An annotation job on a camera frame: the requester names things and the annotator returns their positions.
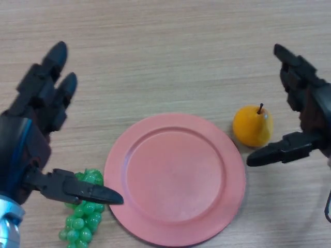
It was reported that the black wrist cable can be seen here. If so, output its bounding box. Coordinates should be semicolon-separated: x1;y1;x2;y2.
324;190;331;223

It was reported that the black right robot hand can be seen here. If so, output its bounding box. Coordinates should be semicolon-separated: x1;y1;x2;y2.
246;43;331;168

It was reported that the yellow pear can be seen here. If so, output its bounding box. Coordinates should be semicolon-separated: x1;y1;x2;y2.
232;103;274;148

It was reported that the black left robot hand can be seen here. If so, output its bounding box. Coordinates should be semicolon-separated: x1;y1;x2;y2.
0;41;124;206

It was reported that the pink round plate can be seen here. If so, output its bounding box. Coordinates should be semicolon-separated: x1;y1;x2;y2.
103;112;247;245

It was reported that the green grape bunch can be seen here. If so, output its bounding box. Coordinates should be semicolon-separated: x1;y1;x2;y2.
58;167;106;248

